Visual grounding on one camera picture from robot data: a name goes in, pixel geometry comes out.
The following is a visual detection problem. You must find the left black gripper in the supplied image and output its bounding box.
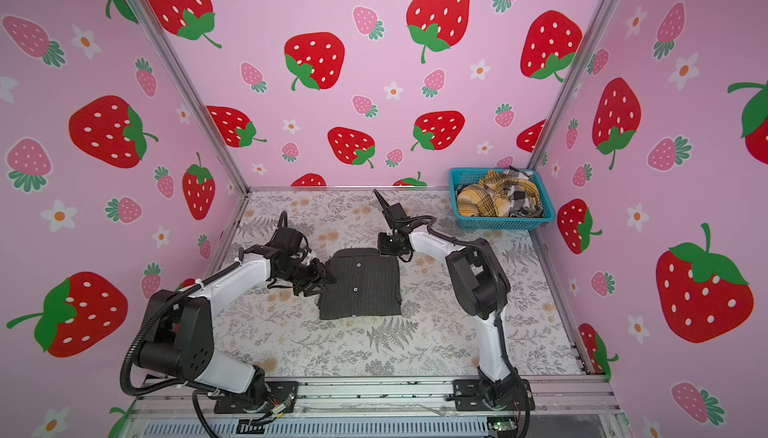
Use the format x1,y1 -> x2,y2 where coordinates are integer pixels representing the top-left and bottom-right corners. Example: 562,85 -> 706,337
280,257 -> 338,295

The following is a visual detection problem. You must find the dark grey striped shirt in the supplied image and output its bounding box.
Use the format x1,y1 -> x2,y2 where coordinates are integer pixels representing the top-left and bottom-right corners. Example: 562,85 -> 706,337
318,248 -> 402,320

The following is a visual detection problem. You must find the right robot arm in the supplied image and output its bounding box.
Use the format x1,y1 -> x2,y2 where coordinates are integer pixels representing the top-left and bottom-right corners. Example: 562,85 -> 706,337
374,192 -> 533,411

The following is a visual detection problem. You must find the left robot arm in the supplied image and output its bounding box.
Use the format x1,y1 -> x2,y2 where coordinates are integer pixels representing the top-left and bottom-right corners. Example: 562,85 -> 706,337
119,225 -> 336,410

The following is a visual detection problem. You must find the teal plastic basket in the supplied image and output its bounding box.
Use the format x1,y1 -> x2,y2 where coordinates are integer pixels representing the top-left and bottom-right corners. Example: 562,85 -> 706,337
449,166 -> 555,231

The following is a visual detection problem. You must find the yellow plaid shirt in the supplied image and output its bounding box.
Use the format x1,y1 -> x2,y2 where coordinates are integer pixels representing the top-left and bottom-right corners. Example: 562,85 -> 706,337
456,167 -> 544,218

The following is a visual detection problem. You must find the right black cable conduit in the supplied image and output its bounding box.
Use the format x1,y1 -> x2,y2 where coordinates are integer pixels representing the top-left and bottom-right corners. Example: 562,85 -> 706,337
373,188 -> 532,438

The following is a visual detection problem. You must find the black cable conduit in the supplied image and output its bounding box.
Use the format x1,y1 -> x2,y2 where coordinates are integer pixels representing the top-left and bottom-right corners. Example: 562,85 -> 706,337
373,188 -> 532,438
118,209 -> 289,438

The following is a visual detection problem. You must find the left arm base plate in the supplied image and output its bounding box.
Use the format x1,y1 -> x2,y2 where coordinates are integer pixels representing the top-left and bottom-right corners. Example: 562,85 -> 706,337
214,380 -> 300,415

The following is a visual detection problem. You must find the left black cable conduit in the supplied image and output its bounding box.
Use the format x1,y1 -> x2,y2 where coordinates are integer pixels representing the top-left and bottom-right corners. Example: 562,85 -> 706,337
118,209 -> 289,438

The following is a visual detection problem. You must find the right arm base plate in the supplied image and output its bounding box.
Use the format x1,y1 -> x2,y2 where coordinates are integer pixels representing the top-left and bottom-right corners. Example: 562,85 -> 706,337
446,377 -> 536,412

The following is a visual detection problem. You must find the aluminium rail frame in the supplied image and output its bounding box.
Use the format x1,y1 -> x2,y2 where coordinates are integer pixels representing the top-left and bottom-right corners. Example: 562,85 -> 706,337
118,375 -> 632,437

